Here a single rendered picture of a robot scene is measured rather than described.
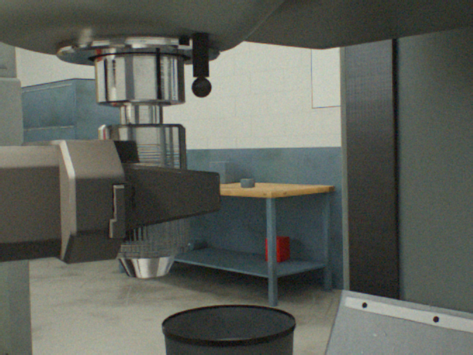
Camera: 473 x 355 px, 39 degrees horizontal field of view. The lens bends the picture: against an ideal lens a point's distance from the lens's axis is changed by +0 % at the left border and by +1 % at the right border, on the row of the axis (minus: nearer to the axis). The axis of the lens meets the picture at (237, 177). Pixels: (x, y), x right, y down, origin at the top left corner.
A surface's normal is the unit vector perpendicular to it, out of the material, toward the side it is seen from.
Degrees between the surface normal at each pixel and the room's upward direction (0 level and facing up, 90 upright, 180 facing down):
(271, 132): 90
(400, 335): 63
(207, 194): 90
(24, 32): 168
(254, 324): 86
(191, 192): 90
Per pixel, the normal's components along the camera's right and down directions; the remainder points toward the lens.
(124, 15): 0.17, 0.83
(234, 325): -0.04, -0.01
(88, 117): 0.68, 0.02
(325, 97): -0.73, 0.06
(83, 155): 0.32, -0.68
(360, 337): -0.67, -0.39
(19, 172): 0.48, 0.04
